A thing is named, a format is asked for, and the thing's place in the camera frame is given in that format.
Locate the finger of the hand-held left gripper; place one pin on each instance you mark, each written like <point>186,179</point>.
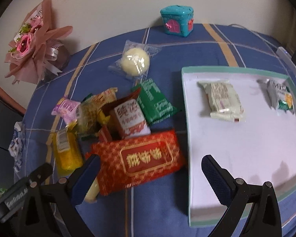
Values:
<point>40,173</point>

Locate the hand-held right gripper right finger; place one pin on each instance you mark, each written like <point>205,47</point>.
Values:
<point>213,175</point>

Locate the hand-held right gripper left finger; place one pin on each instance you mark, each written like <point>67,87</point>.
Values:
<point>86,177</point>

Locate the yellow clear snack packet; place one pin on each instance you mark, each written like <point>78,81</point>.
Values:
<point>66,153</point>

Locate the white box with green rim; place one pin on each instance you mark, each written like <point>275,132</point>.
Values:
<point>236,148</point>

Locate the large red gold packet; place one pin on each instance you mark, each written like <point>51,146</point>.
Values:
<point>138,163</point>

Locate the red and white snack packet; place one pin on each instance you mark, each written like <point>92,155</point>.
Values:
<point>128,118</point>

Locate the blue white packet at edge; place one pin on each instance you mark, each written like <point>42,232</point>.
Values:
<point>16,145</point>

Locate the small purple snack packet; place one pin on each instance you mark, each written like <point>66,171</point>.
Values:
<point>66,109</point>

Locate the yellow orange snack packet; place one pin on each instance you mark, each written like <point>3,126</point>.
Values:
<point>93,108</point>

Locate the blue plaid blanket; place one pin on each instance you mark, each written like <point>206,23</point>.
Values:
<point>150,214</point>

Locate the cream snack packet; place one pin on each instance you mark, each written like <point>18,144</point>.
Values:
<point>222,98</point>

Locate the white green yellow snack packet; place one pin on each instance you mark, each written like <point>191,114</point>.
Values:
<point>278,96</point>

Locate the round white bun clear wrapper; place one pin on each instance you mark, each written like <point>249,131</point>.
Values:
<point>134,61</point>

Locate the pink flower bouquet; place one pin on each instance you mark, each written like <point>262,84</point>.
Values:
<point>27,42</point>

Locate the white power strip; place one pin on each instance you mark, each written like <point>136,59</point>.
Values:
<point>286,56</point>

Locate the teal house-shaped box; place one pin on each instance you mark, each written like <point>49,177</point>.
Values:
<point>177,22</point>

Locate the brown wooden rail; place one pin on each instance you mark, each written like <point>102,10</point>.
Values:
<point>5,93</point>

